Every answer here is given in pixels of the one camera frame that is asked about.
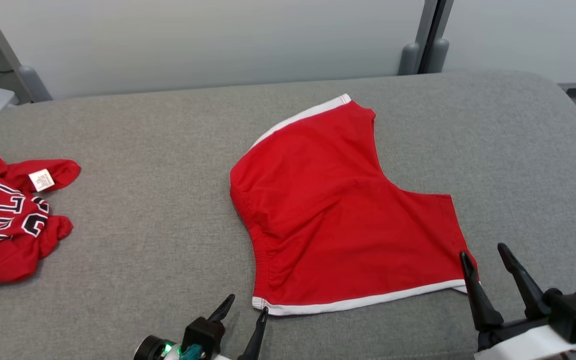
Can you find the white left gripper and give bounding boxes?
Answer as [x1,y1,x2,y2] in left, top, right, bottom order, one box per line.
[134,294,270,360]

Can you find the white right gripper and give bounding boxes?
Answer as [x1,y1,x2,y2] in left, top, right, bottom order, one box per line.
[459,243,576,360]

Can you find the red shorts white stripes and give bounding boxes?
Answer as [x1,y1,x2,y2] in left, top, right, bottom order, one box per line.
[229,93,480,317]

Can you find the red Bulls 23 jersey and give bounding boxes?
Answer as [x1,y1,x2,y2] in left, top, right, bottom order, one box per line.
[0,145,82,286]

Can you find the left camera cable teal plug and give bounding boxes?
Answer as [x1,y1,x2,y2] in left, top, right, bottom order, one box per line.
[179,343,205,360]

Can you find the grey partition post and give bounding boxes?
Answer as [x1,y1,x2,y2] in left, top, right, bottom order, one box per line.
[0,0,53,103]
[398,0,439,76]
[425,0,456,74]

